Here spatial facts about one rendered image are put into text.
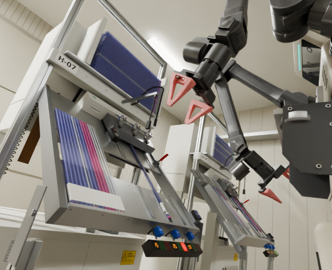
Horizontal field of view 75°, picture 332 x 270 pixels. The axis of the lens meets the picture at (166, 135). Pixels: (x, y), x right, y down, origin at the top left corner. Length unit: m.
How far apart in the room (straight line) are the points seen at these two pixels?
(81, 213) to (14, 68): 2.94
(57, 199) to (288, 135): 0.56
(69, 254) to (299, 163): 0.86
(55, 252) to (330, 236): 0.86
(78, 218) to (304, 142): 0.57
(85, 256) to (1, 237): 0.34
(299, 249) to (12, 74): 4.33
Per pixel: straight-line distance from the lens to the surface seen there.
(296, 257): 3.70
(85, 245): 1.06
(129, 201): 0.83
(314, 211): 3.69
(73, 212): 0.63
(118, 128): 1.15
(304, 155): 0.53
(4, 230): 0.91
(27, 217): 0.63
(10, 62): 3.45
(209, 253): 1.39
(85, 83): 1.25
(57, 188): 0.64
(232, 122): 0.97
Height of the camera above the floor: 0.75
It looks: 20 degrees up
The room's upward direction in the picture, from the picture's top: 12 degrees clockwise
